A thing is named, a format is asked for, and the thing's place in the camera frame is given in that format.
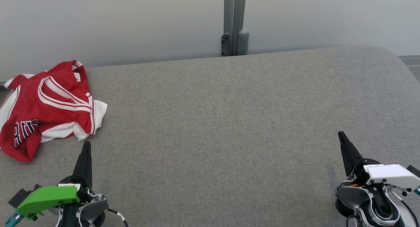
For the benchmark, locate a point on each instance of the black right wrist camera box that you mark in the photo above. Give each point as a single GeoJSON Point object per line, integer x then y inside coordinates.
{"type": "Point", "coordinates": [414, 170]}

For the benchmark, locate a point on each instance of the grey metal post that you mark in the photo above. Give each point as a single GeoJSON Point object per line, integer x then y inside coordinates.
{"type": "Point", "coordinates": [234, 17]}

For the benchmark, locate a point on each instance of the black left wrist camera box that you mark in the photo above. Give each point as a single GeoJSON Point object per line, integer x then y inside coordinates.
{"type": "Point", "coordinates": [20, 196]}

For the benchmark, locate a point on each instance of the grey fabric sofa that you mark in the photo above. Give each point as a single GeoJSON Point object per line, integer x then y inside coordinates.
{"type": "Point", "coordinates": [213, 122]}

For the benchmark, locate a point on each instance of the grey wall baseboard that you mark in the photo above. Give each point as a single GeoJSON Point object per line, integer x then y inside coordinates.
{"type": "Point", "coordinates": [410, 61]}

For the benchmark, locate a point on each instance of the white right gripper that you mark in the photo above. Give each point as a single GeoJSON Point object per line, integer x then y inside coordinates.
{"type": "Point", "coordinates": [393, 174]}

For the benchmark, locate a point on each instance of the black metal bracket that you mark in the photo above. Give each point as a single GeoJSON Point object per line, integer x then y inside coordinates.
{"type": "Point", "coordinates": [225, 45]}

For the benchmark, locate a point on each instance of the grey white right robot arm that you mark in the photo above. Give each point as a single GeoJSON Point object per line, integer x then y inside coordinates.
{"type": "Point", "coordinates": [354, 196]}

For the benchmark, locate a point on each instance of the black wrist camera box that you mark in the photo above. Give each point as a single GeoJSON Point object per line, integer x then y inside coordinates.
{"type": "Point", "coordinates": [414, 170]}
{"type": "Point", "coordinates": [20, 196]}

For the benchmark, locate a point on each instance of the red basketball jersey white sleeves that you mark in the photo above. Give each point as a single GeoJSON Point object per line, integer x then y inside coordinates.
{"type": "Point", "coordinates": [55, 89]}

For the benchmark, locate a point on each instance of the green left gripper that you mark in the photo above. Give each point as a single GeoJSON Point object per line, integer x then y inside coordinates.
{"type": "Point", "coordinates": [49, 197]}

